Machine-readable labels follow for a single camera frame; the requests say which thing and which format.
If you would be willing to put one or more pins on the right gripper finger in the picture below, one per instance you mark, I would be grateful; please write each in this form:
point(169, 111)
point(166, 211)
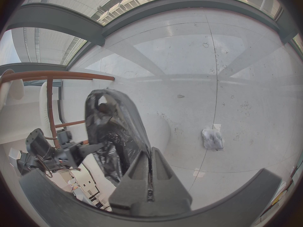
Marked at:
point(168, 185)

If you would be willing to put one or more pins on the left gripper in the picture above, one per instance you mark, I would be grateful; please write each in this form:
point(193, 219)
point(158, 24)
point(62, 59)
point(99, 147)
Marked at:
point(71, 155)

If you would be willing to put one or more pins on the black plastic bag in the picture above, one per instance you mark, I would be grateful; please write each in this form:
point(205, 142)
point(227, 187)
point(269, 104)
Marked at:
point(118, 131)

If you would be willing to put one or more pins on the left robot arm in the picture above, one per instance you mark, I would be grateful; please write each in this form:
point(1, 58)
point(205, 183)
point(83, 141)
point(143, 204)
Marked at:
point(37, 143)

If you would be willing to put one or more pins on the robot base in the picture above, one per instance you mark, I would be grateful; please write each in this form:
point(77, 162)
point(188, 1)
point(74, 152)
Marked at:
point(85, 185)

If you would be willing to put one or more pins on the crumpled white paper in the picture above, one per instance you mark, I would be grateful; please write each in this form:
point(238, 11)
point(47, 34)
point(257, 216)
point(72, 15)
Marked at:
point(211, 138)

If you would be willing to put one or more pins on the white cushioned wooden chair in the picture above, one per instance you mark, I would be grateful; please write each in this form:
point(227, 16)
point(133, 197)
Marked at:
point(45, 107)

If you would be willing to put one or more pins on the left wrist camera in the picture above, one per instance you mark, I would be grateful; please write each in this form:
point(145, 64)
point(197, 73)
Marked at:
point(64, 137)

